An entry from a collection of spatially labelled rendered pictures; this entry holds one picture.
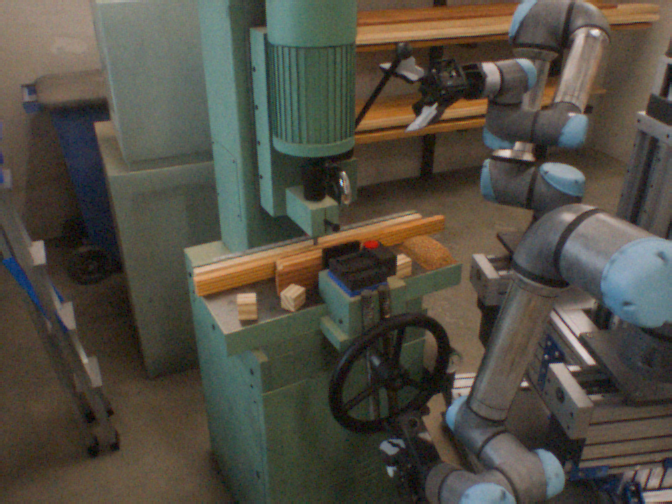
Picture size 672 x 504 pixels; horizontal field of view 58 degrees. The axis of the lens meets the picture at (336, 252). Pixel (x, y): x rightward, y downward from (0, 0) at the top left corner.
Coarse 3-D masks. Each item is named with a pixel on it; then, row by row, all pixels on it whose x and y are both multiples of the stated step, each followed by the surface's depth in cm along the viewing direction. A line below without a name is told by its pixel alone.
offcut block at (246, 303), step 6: (240, 294) 126; (246, 294) 126; (252, 294) 126; (240, 300) 124; (246, 300) 124; (252, 300) 124; (240, 306) 123; (246, 306) 123; (252, 306) 124; (240, 312) 124; (246, 312) 124; (252, 312) 124; (240, 318) 125; (246, 318) 125; (252, 318) 125
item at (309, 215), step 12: (288, 192) 141; (300, 192) 140; (288, 204) 143; (300, 204) 136; (312, 204) 134; (324, 204) 134; (336, 204) 135; (300, 216) 138; (312, 216) 133; (324, 216) 134; (336, 216) 136; (312, 228) 134; (324, 228) 136
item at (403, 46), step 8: (400, 48) 116; (408, 48) 116; (400, 56) 117; (408, 56) 117; (392, 64) 121; (392, 72) 123; (384, 80) 125; (376, 88) 128; (376, 96) 130; (368, 104) 133; (360, 112) 137; (360, 120) 139; (344, 152) 149; (352, 152) 150; (336, 160) 150
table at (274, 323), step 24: (456, 264) 145; (240, 288) 136; (264, 288) 136; (312, 288) 136; (408, 288) 140; (432, 288) 144; (216, 312) 127; (264, 312) 127; (288, 312) 127; (312, 312) 130; (216, 336) 128; (240, 336) 123; (264, 336) 126; (288, 336) 129; (336, 336) 125
